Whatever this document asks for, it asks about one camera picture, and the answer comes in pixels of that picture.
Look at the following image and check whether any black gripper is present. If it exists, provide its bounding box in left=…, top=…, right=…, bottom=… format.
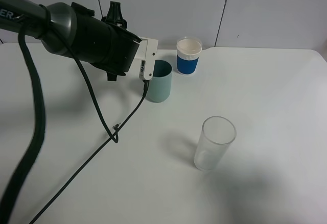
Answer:
left=71, top=1, right=141, bottom=82

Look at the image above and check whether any teal plastic cup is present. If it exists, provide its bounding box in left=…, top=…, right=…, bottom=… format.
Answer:
left=147, top=60, right=173, bottom=103

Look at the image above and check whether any thin black loose cable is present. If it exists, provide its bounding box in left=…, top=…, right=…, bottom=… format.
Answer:
left=51, top=24, right=121, bottom=144

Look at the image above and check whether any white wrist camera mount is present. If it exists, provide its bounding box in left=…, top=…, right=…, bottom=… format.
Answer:
left=134, top=37, right=158, bottom=81

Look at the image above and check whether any blue and white paper cup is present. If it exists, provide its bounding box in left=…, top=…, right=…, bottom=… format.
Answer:
left=176, top=37, right=202, bottom=75

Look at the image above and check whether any clear drinking glass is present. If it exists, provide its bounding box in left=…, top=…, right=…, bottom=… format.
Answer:
left=194, top=116, right=237, bottom=171

